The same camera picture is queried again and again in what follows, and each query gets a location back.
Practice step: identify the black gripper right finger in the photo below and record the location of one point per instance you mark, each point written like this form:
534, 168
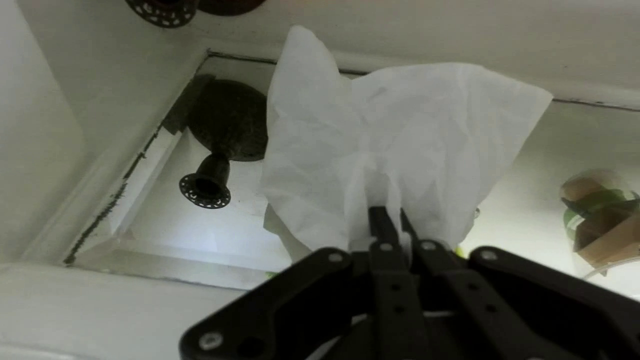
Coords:
481, 307

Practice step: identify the low white counter cabinet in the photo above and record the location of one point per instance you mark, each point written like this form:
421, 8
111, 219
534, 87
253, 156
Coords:
467, 41

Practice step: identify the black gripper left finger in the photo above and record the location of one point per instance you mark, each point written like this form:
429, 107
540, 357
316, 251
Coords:
392, 301

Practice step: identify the white paper towel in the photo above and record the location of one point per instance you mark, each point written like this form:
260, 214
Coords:
400, 132

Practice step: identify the wall mirror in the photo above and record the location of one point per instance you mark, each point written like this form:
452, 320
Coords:
200, 233

